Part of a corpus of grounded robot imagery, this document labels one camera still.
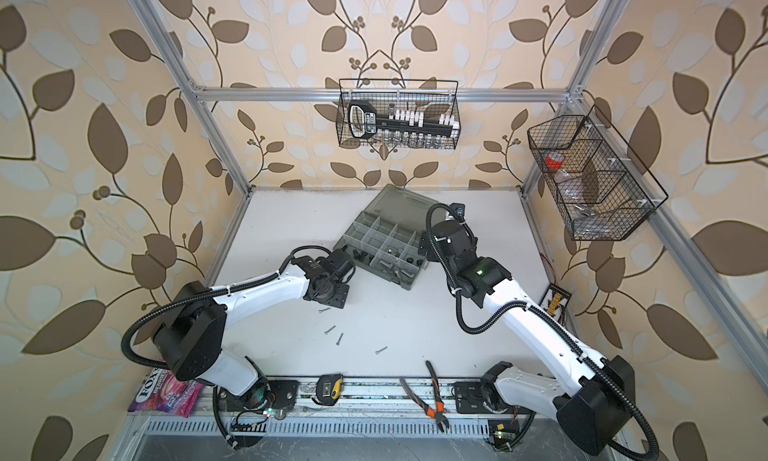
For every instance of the red capped bottle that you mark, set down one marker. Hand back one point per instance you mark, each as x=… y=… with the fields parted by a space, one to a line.
x=554 y=161

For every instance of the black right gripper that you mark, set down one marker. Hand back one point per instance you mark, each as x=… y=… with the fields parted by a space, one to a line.
x=432 y=253

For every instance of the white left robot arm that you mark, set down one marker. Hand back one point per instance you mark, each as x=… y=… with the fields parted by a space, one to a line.
x=186 y=336

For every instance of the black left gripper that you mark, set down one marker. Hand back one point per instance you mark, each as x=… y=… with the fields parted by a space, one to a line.
x=341 y=299

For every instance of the grey plastic organizer box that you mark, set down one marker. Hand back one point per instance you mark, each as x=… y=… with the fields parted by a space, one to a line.
x=385 y=237

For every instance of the black wire basket right wall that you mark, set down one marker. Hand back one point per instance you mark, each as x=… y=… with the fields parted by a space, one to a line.
x=605 y=189

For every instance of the yellow black tape measure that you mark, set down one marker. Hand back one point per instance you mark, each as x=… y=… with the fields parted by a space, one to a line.
x=328 y=389

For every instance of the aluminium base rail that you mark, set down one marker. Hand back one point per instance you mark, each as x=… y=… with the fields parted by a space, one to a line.
x=369 y=408

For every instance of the black wire basket back wall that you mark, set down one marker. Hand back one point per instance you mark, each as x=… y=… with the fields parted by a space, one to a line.
x=432 y=95

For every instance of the black wire basket wall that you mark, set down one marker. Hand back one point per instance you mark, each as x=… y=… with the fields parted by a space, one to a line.
x=605 y=189
x=432 y=95

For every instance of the socket set on rail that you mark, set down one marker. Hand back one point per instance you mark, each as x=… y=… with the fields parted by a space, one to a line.
x=364 y=122

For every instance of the yellow black multimeter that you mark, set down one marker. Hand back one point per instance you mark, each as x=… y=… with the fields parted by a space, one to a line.
x=555 y=302

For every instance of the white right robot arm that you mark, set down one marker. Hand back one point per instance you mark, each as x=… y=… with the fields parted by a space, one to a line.
x=592 y=398

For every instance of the pink candy bag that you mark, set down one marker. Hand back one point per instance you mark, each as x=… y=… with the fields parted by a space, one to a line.
x=161 y=392

